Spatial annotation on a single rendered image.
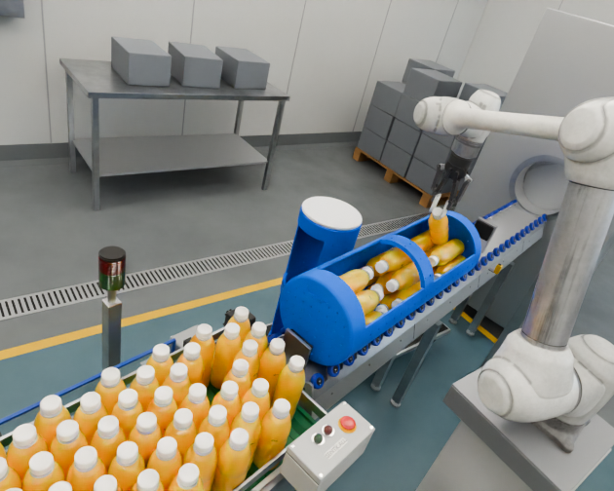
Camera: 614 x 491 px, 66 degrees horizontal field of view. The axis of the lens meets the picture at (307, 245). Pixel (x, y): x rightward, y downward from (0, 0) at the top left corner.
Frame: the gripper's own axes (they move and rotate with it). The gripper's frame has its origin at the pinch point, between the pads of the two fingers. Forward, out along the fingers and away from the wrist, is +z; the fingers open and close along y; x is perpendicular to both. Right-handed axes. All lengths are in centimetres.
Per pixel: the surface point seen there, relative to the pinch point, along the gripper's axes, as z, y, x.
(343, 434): 23, -31, 84
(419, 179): 109, 136, -285
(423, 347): 86, -8, -36
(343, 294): 11, -6, 60
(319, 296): 15, 0, 62
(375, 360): 46, -14, 36
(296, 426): 43, -16, 78
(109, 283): 15, 32, 107
